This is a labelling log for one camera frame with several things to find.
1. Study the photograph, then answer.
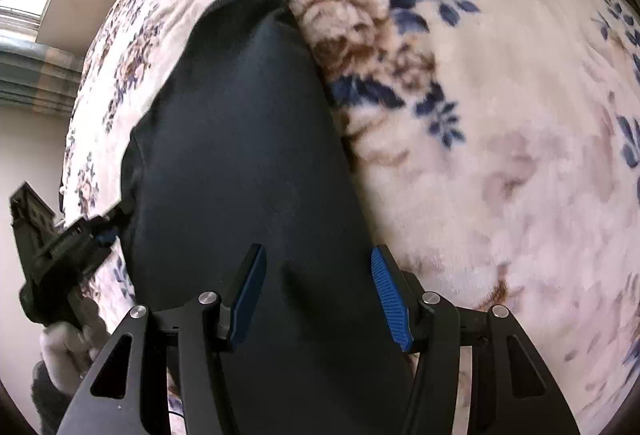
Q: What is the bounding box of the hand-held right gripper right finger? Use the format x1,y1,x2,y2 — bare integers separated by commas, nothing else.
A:
370,244,582,435

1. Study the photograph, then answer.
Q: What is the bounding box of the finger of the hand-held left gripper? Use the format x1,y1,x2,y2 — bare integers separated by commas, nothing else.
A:
75,205,132,239
84,229,121,261

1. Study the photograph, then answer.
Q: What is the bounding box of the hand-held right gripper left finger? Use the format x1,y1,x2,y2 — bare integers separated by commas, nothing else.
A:
56,243,268,435

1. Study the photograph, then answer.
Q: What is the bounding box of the dark striped sweater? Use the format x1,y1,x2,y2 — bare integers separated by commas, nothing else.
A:
120,0,417,435

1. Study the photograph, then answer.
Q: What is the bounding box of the person's left hand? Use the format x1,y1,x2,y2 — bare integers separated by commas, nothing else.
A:
39,297,110,397

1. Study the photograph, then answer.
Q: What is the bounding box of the grey-green curtain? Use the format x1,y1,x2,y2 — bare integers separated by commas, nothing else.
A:
0,39,85,116

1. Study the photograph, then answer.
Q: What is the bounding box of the floral bedspread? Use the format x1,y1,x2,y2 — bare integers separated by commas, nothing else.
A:
60,0,640,435

